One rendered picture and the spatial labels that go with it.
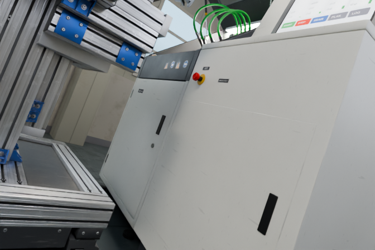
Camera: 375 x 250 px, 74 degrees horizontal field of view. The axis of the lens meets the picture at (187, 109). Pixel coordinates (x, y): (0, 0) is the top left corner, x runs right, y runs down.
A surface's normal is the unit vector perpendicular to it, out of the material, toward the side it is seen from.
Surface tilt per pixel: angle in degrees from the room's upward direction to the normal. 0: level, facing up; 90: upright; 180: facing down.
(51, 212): 90
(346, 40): 90
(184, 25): 90
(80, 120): 90
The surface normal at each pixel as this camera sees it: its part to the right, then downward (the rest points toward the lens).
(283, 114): -0.78, -0.33
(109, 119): 0.60, 0.17
